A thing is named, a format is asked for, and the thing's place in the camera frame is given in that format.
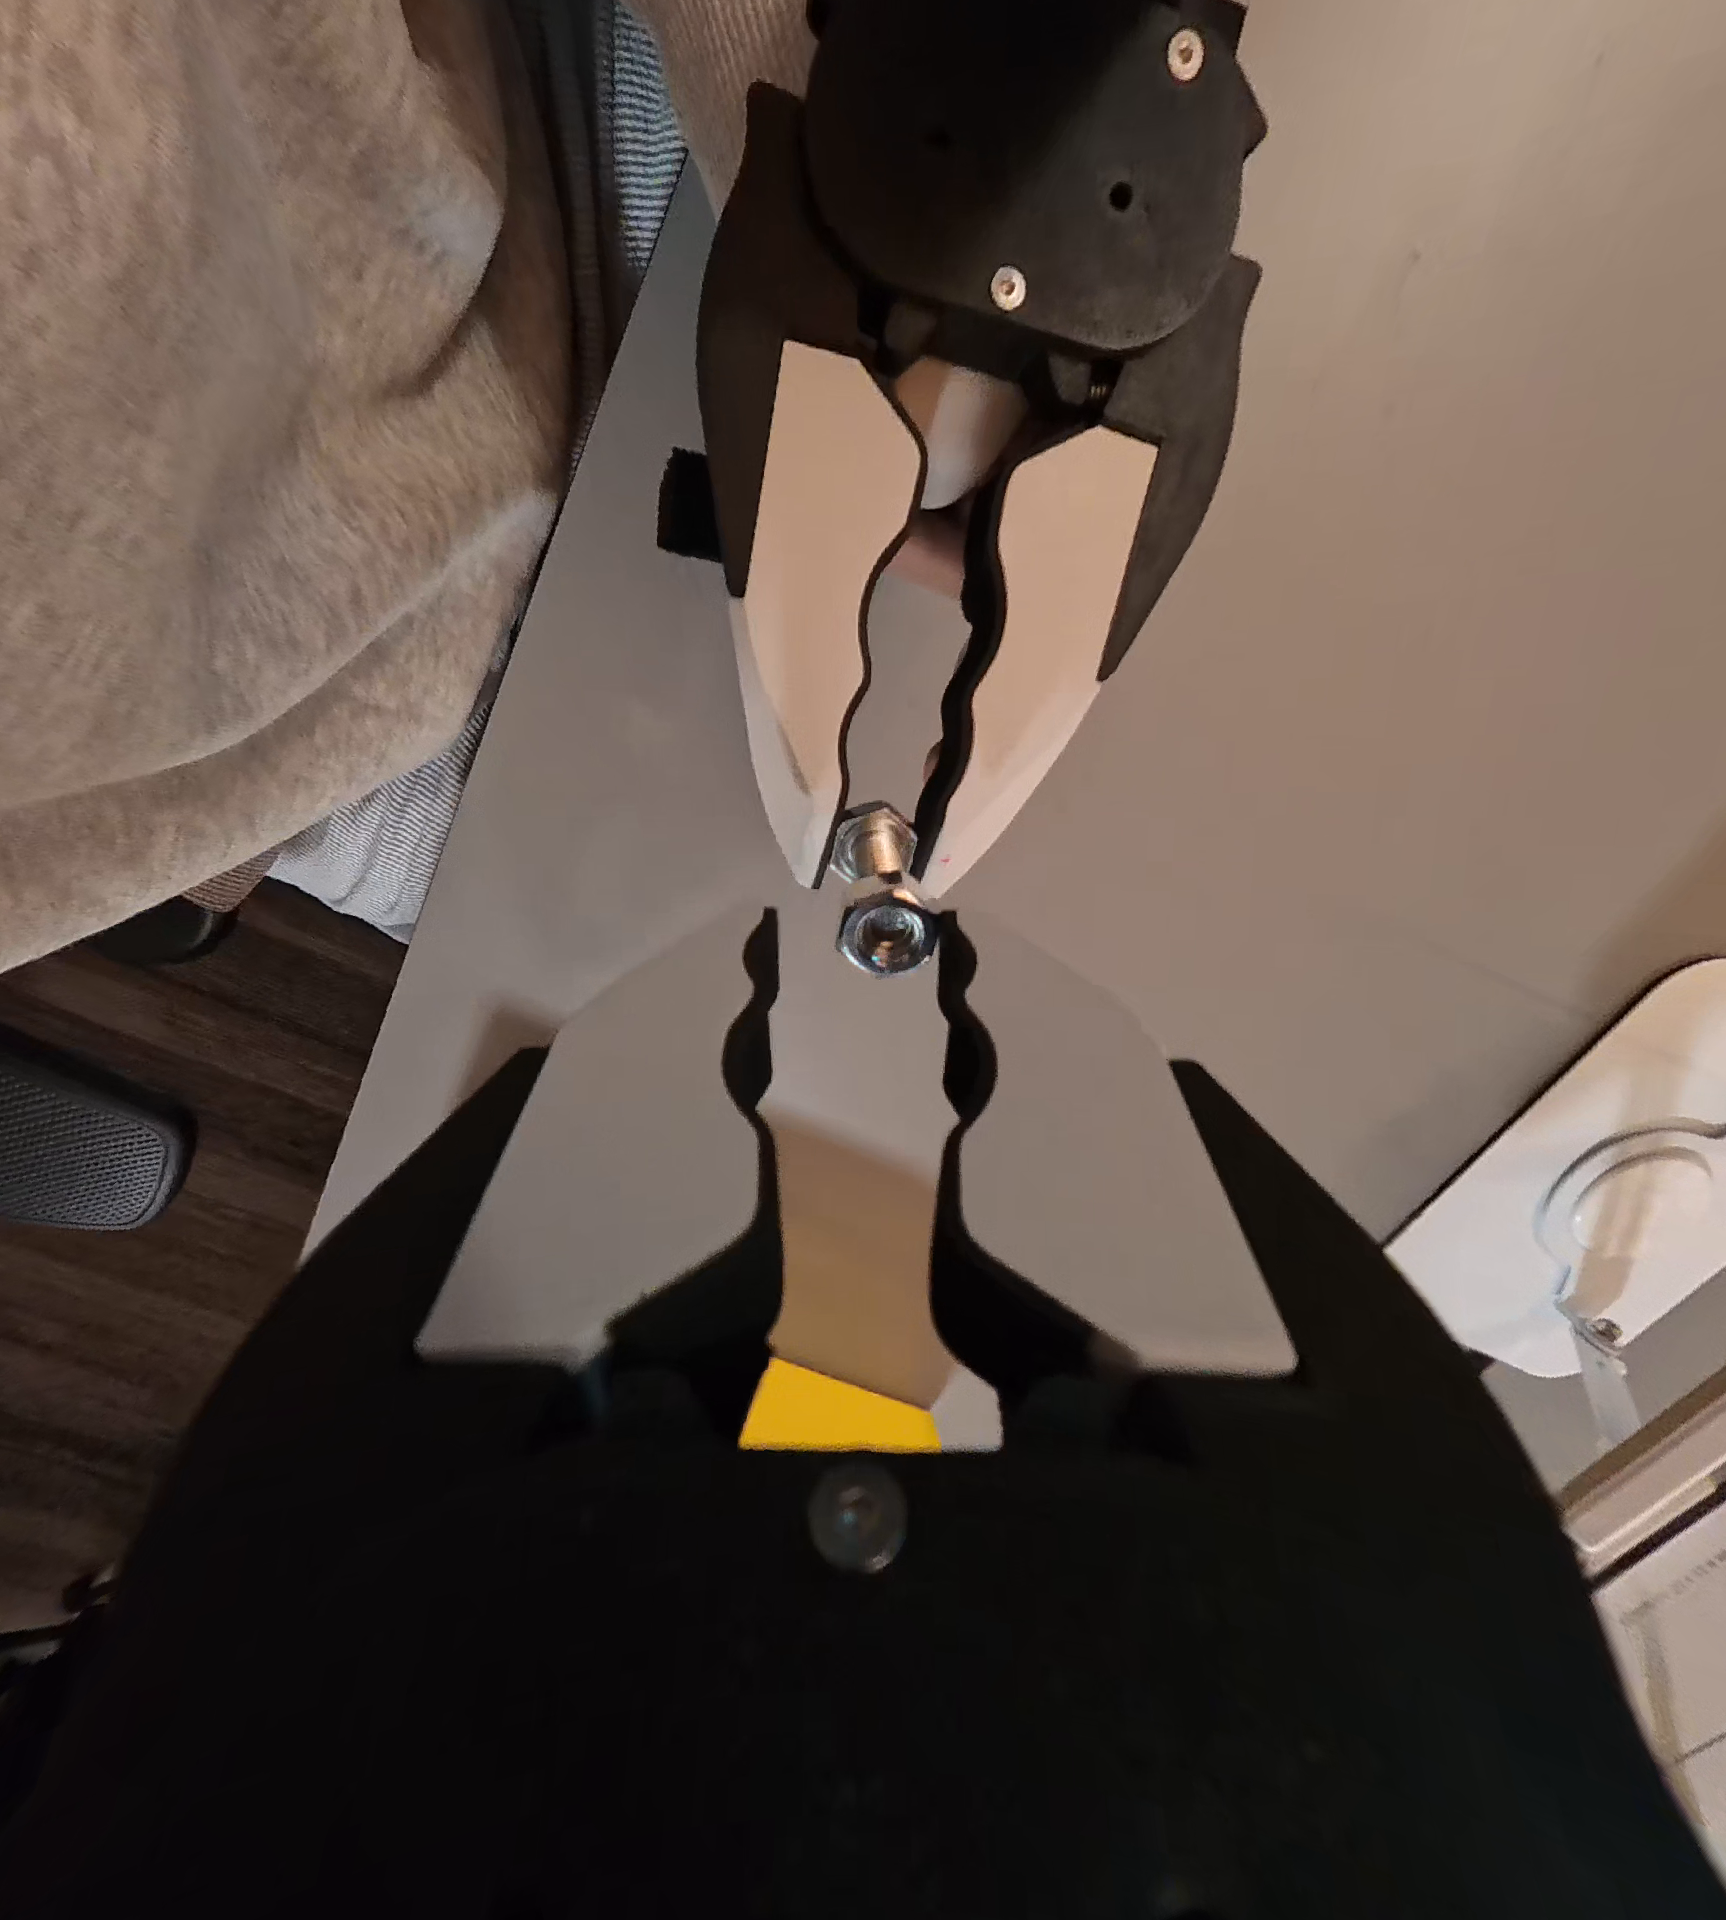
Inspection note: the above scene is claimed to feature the steel hex bolt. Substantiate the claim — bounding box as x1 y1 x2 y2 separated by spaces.
830 804 929 889

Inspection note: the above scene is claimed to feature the yellow plastic bin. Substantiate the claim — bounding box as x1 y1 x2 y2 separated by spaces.
740 1356 944 1453

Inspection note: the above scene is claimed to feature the white document stand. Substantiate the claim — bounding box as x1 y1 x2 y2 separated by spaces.
1380 956 1726 1569

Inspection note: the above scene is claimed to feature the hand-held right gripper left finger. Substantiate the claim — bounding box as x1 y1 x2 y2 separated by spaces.
417 905 781 1364

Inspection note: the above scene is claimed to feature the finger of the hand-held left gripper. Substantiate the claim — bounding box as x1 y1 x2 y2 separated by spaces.
916 416 1167 888
729 337 932 891

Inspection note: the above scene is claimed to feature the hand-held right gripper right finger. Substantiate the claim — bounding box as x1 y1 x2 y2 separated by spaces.
932 913 1301 1375

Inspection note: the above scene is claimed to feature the grey desk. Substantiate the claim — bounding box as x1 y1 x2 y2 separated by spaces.
301 0 1726 1463

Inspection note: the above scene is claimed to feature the person's light fleece sweater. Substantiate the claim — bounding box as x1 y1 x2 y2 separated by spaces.
0 0 687 1009

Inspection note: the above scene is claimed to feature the steel hex nut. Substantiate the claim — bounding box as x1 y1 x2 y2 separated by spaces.
837 896 941 983

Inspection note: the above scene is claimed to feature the grey mesh office chair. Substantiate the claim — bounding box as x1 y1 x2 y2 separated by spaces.
0 1002 194 1236

